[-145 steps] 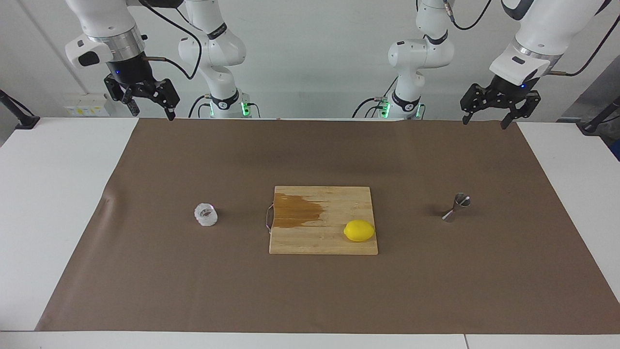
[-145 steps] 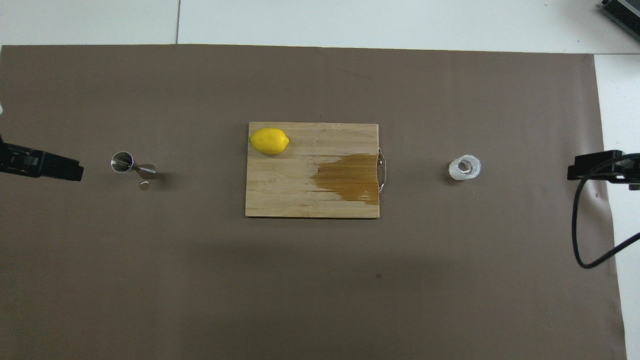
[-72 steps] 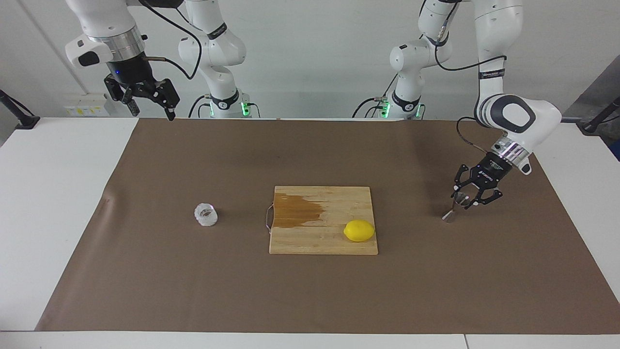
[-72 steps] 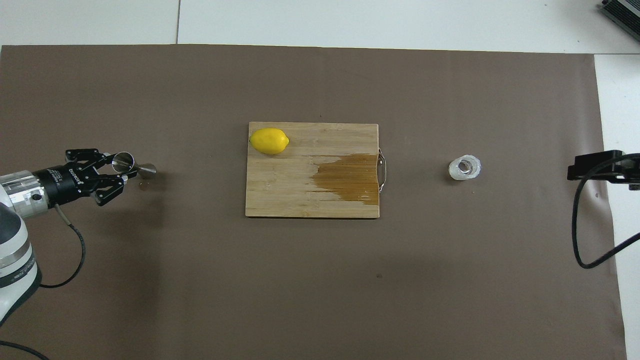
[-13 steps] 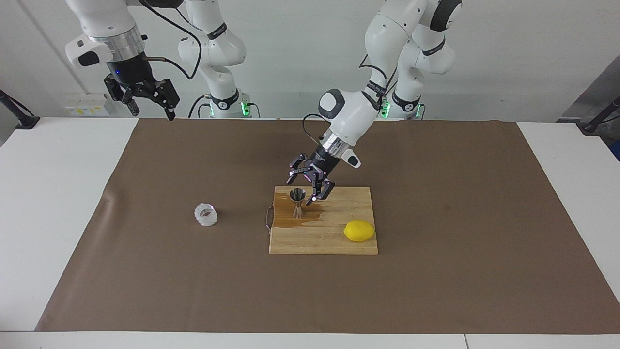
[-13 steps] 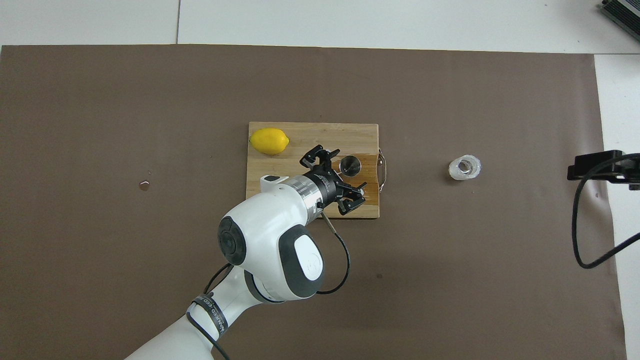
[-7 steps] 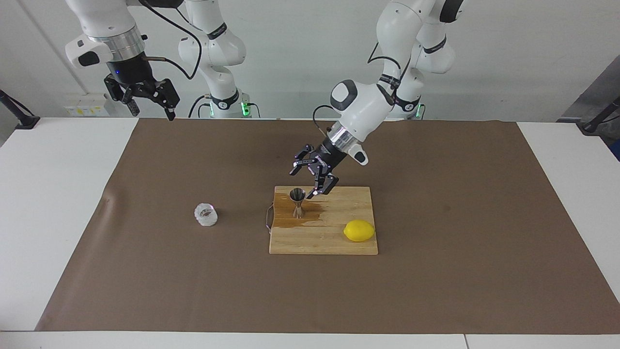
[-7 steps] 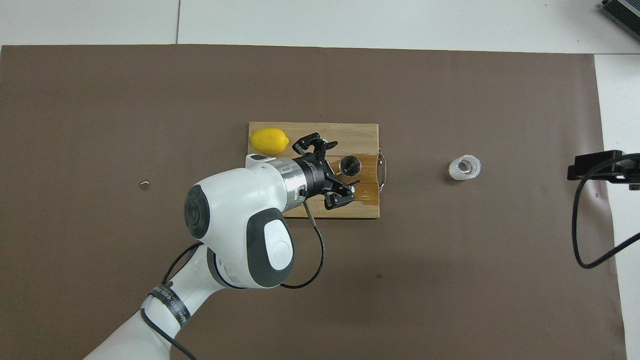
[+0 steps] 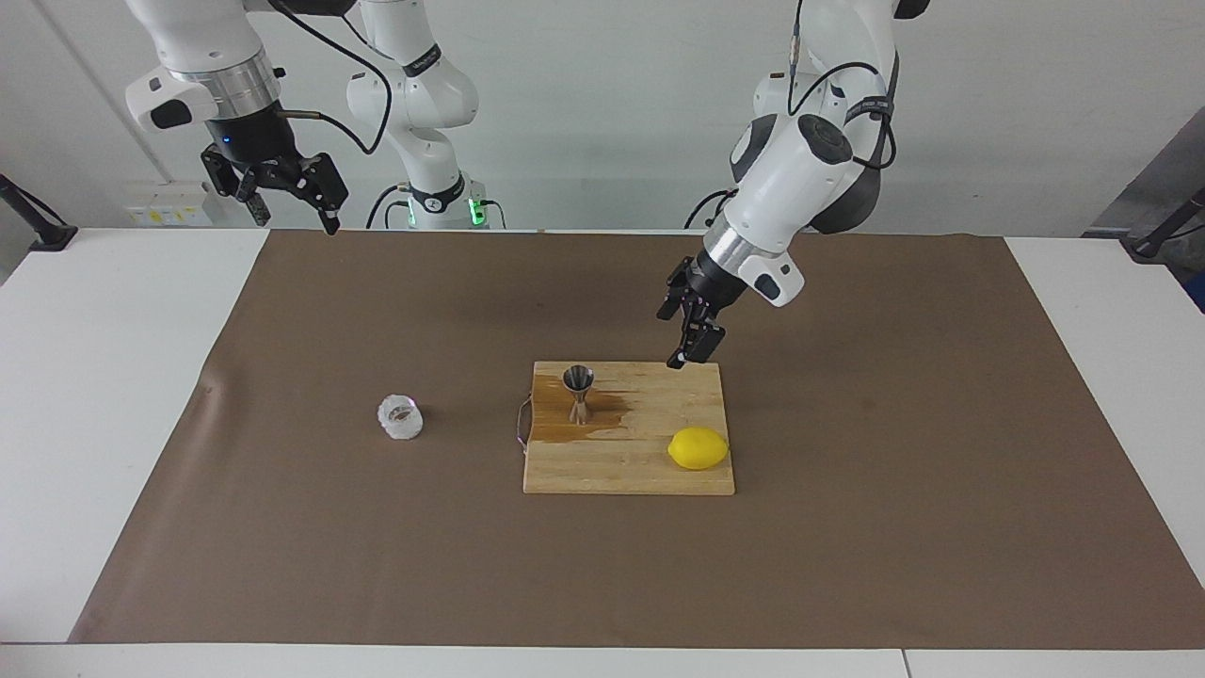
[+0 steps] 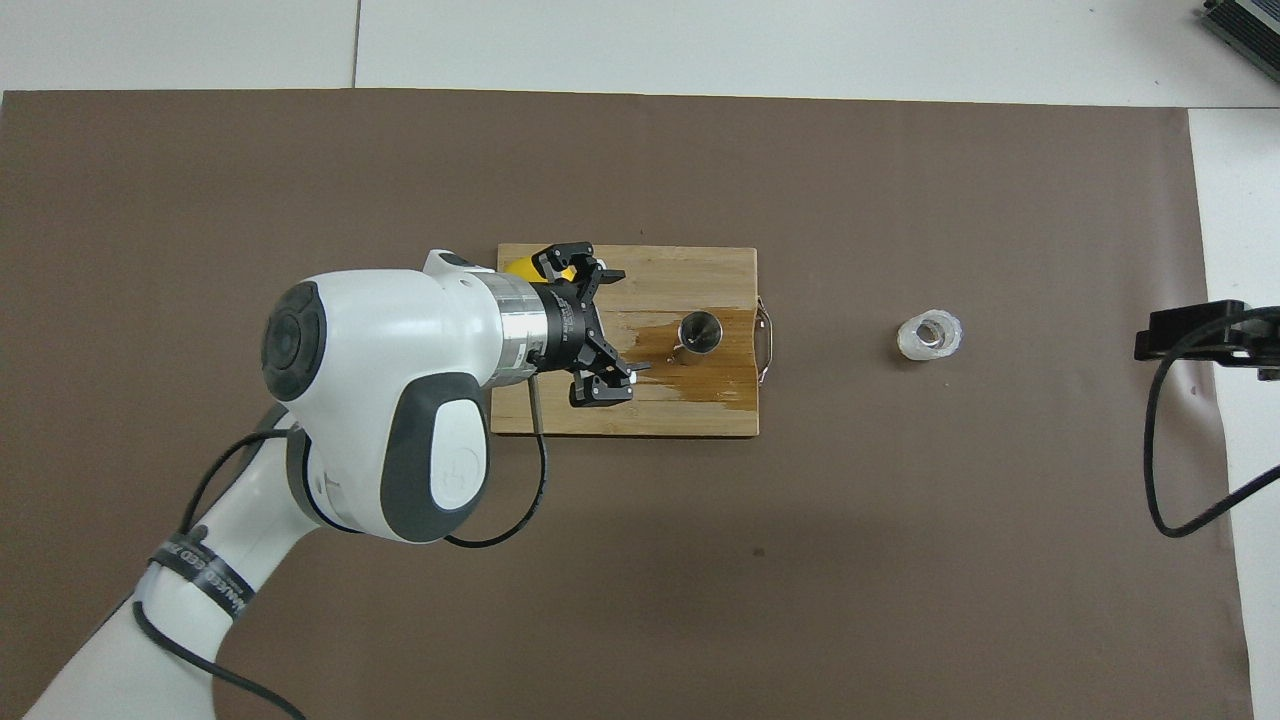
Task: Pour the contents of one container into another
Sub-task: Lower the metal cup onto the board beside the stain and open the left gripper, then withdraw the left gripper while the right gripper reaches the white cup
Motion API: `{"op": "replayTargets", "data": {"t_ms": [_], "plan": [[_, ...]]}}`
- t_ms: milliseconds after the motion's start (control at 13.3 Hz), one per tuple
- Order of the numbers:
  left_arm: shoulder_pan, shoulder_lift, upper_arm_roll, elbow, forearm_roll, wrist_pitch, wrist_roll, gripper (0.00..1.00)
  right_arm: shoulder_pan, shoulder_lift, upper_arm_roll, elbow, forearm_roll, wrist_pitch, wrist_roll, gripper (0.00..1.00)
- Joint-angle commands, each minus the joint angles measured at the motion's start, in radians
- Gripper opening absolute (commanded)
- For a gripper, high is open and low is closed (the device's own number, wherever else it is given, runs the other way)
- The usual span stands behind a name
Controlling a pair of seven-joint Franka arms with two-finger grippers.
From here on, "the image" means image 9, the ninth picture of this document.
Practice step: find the yellow lemon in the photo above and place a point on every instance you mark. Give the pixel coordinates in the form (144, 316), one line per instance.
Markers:
(698, 448)

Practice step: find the dark gray panel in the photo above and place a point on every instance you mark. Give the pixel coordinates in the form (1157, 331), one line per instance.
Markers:
(1153, 179)

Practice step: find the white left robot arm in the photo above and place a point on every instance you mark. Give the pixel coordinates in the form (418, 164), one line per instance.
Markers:
(791, 179)

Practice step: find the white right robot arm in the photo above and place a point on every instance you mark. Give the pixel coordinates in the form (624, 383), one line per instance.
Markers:
(207, 38)

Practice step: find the steel cocktail jigger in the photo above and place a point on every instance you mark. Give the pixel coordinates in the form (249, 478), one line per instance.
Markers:
(579, 400)

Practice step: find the blue object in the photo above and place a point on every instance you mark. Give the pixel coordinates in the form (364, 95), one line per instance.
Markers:
(1199, 294)

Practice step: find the wooden cutting board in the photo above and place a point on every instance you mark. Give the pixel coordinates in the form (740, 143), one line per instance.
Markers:
(621, 466)

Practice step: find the brown paper table mat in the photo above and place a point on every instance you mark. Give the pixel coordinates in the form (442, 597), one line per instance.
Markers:
(847, 546)

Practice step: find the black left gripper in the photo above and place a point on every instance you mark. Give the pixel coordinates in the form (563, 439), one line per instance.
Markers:
(714, 287)

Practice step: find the black clamp stand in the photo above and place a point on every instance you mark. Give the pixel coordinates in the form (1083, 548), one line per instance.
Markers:
(42, 234)
(1153, 247)

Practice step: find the small clear glass cup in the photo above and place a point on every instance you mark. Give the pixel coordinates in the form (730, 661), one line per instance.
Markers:
(400, 419)

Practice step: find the white wall socket box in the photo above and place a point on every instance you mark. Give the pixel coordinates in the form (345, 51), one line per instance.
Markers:
(169, 202)

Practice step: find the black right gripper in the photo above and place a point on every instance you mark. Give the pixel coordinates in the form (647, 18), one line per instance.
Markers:
(249, 137)

